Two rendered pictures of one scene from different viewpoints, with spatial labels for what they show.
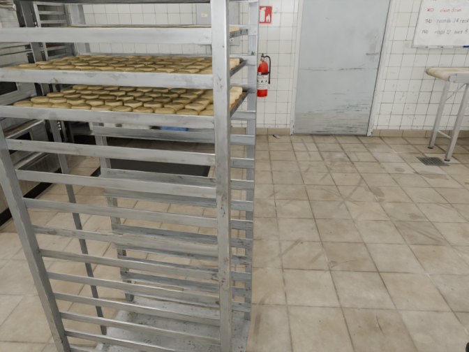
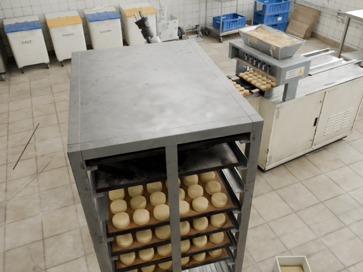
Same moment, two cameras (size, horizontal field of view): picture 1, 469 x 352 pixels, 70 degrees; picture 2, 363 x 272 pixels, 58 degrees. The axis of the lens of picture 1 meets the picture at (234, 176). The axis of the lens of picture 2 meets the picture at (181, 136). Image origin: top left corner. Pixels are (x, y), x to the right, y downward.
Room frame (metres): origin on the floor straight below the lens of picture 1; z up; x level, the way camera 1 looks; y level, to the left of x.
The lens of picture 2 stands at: (1.30, 1.18, 2.27)
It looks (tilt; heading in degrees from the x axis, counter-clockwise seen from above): 35 degrees down; 245
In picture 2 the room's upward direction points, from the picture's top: 2 degrees counter-clockwise
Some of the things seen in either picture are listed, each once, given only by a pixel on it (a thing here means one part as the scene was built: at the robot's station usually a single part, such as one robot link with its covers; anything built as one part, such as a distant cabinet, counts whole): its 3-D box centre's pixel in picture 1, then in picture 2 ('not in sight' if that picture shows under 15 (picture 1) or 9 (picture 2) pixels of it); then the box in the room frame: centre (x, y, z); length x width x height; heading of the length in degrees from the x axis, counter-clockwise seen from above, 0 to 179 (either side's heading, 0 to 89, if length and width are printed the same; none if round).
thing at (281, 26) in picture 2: not in sight; (269, 25); (-3.41, -4.39, 0.10); 0.60 x 0.40 x 0.20; 175
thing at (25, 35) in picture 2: not in sight; (28, 44); (1.32, -4.83, 0.38); 0.64 x 0.54 x 0.77; 89
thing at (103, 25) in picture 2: not in sight; (104, 33); (0.02, -4.76, 0.38); 0.64 x 0.54 x 0.77; 86
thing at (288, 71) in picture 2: not in sight; (265, 67); (-0.61, -1.05, 1.01); 0.72 x 0.33 x 0.34; 93
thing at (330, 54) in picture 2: not in sight; (262, 73); (-0.72, -1.20, 0.87); 2.01 x 0.03 x 0.07; 3
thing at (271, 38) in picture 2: not in sight; (269, 39); (-0.61, -1.05, 1.28); 0.54 x 0.27 x 0.06; 93
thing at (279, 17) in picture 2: not in sight; (270, 15); (-3.41, -4.39, 0.30); 0.60 x 0.40 x 0.20; 177
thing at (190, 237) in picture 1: (178, 235); not in sight; (1.18, 0.24, 0.60); 0.64 x 0.03 x 0.03; 79
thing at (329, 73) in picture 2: not in sight; (316, 77); (-1.10, -0.87, 0.88); 1.28 x 0.01 x 0.07; 3
